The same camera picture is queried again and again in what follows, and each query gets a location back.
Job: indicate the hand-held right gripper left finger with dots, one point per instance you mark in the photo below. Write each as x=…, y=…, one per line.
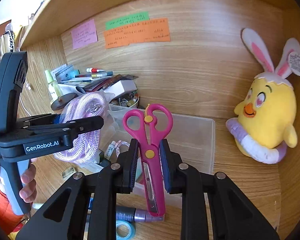
x=133, y=165

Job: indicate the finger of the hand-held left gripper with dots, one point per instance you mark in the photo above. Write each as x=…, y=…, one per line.
x=57, y=119
x=87, y=123

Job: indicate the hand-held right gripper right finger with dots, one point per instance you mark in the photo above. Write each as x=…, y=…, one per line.
x=165, y=170

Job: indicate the pink scissors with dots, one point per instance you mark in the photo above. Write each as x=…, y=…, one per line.
x=150, y=152

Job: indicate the small white tube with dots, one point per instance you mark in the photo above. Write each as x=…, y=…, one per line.
x=110, y=151

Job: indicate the clear plastic drawer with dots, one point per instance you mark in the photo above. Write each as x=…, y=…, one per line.
x=190, y=140

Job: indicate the person's left forearm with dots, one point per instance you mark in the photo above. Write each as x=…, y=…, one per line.
x=1, y=205

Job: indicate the person's left hand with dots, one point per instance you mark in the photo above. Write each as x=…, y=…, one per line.
x=27, y=180

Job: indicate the brown ceramic mug with lid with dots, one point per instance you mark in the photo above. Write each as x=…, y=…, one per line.
x=63, y=102

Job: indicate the green spray bottle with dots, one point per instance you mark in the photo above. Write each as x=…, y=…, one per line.
x=52, y=87

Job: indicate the white bowl of beads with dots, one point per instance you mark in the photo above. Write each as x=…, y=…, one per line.
x=127, y=102

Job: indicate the stack of papers and packets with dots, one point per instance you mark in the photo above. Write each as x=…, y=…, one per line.
x=72, y=76

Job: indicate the white box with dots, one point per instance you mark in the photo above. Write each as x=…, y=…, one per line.
x=120, y=88

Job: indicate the dark purple bottle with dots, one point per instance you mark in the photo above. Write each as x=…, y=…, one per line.
x=140, y=216

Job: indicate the small clear amber vial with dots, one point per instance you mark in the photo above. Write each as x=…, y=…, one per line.
x=68, y=172

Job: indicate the red white marker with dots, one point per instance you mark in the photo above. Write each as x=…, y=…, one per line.
x=95, y=70

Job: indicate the teal tape roll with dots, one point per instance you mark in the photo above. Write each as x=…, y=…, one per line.
x=118, y=226

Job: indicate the pink paper note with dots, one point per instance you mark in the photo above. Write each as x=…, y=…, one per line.
x=84, y=33

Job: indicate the orange paper note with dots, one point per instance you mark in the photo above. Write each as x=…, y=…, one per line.
x=137, y=33

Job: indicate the green paper note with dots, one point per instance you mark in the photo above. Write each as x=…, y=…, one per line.
x=127, y=20

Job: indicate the yellow chick plush toy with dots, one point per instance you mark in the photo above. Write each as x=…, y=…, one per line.
x=270, y=115

